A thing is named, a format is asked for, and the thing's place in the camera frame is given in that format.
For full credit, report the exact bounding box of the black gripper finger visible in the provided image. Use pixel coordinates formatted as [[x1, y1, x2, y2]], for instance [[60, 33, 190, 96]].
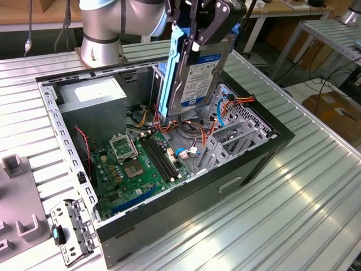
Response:
[[193, 0, 235, 51], [168, 0, 198, 40]]

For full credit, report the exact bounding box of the hard disk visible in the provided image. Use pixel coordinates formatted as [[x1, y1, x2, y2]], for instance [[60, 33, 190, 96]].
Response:
[[157, 21, 240, 119]]

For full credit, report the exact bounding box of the orange red power wire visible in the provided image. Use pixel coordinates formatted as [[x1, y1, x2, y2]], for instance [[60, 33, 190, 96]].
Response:
[[201, 94, 256, 147]]

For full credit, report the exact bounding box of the long blue data wire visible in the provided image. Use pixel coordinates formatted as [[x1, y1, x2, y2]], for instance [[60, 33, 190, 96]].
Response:
[[216, 87, 229, 128]]

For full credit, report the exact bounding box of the grey metal disk bay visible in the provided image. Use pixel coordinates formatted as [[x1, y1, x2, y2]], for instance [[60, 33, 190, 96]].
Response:
[[194, 118, 274, 174]]

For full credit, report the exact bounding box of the grey metal drive cage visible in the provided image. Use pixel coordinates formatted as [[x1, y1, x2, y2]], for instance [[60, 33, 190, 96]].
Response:
[[151, 63, 219, 125]]

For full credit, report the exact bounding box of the brown box under table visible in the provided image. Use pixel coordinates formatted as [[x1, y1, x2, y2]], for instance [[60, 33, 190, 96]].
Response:
[[293, 38, 335, 71]]

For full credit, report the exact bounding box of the grey power supply unit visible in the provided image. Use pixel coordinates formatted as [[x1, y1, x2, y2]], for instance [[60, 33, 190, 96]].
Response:
[[55, 76, 128, 146]]

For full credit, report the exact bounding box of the metal socket cover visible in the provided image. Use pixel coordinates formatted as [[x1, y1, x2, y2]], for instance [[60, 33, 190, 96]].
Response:
[[109, 134, 139, 163]]

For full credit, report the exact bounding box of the black RAM slot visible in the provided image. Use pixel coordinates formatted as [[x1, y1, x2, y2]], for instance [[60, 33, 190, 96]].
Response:
[[139, 136, 171, 183], [146, 134, 180, 180]]

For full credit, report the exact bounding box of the large cardboard box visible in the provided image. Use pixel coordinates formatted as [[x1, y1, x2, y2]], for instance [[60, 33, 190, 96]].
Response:
[[301, 91, 361, 142]]

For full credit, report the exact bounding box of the small cardboard box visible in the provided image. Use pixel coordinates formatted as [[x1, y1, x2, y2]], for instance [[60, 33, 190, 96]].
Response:
[[39, 0, 56, 14]]

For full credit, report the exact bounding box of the CPU socket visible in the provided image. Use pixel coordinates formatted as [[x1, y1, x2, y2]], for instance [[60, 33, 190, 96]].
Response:
[[122, 159, 146, 180]]

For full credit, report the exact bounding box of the green motherboard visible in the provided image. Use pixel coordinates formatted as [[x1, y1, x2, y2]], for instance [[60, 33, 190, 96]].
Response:
[[91, 132, 192, 222]]

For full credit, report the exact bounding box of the black case fan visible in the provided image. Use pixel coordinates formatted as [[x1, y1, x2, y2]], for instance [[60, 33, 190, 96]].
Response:
[[70, 126, 98, 187]]

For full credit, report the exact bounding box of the black open PC case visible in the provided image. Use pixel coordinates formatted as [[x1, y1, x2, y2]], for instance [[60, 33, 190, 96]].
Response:
[[35, 50, 296, 269]]

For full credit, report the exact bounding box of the blue expansion slot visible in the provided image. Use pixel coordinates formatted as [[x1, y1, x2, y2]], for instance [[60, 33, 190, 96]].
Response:
[[111, 185, 159, 215]]

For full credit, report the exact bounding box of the grey parts rack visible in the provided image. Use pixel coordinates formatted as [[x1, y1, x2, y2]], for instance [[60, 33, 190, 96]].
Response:
[[0, 154, 53, 255]]

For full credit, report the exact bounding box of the black blue latch clip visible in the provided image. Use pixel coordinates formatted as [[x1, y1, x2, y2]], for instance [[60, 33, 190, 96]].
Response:
[[50, 224, 68, 246]]

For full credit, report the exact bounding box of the wooden desk white frame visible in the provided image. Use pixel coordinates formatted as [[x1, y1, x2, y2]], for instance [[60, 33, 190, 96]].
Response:
[[0, 0, 335, 54]]

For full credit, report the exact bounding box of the orange wire bundle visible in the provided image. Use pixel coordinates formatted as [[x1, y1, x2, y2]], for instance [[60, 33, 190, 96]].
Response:
[[152, 103, 181, 134]]

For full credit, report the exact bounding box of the yellow wire bundle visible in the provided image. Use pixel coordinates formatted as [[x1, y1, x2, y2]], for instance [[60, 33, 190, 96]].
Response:
[[135, 108, 150, 128]]

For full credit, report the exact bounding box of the short blue data wire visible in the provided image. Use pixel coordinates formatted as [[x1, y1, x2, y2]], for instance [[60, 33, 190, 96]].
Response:
[[174, 148, 201, 159]]

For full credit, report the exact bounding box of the red black fan wire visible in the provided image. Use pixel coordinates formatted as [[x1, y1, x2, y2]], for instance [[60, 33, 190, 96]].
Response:
[[73, 126, 93, 173]]

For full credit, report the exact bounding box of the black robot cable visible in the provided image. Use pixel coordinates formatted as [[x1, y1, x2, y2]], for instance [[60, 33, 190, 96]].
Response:
[[24, 0, 34, 57]]

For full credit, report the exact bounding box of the metal slot retainer bracket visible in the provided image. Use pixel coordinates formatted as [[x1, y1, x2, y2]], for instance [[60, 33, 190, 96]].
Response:
[[49, 198, 98, 268]]

